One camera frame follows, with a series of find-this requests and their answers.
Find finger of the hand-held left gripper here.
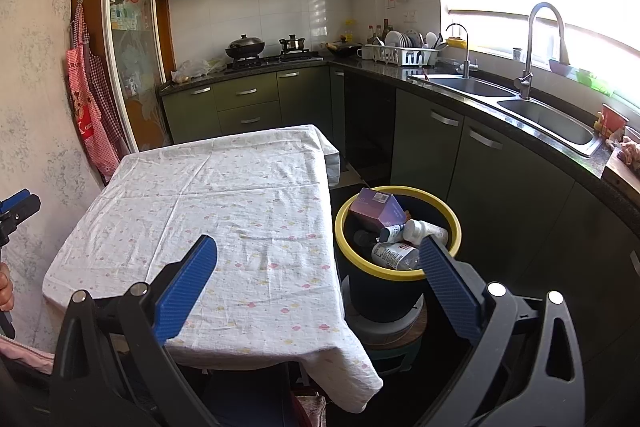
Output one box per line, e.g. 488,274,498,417
7,196,42,224
0,189,29,215

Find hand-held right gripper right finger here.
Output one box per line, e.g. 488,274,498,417
415,237,586,427

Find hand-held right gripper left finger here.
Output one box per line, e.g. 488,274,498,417
49,234,219,427

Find clear plastic water bottle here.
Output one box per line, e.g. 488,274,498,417
371,242,422,271

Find white bottle red label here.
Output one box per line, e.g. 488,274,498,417
402,219,449,245

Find yellow-rimmed dark waste bin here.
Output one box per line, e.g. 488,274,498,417
334,186,463,323

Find small blue white tube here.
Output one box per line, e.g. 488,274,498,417
378,223,406,244

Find purple box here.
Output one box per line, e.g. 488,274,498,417
349,188,408,230

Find person's left hand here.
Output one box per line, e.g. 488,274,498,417
0,261,15,313

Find white floral tablecloth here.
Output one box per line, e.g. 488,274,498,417
42,124,385,413

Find green plastic stool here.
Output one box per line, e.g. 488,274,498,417
370,337,428,375

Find long green base cabinets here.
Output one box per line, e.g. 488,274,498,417
330,69,640,358

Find red checkered apron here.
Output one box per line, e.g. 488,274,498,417
66,4,118,175

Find dark red gingham apron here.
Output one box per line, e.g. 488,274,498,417
87,52,128,148

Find green base cabinets with drawers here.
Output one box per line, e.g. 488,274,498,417
160,67,346,145

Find steel double sink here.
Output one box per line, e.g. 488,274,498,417
407,74,603,158

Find wooden cutting board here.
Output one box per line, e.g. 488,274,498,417
601,152,640,195

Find glass sliding door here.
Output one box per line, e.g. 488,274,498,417
102,0,171,152

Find clear plastic bag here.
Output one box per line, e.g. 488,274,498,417
172,58,226,82

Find tall chrome faucet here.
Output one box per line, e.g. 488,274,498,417
514,2,571,100

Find black kitchen countertop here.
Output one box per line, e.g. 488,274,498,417
159,54,640,228

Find red paper cup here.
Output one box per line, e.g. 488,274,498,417
600,103,630,142

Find white dish rack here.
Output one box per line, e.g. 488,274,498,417
360,43,440,68

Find gas stove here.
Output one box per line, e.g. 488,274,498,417
222,51,325,70

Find black lidded wok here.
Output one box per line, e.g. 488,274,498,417
225,34,266,60

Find green plastic item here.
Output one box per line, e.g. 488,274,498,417
575,67,616,96

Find white plates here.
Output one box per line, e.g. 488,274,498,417
384,29,423,48

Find dark frying pan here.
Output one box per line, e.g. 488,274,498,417
326,40,363,58

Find condiment bottles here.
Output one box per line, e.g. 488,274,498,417
366,18,395,46

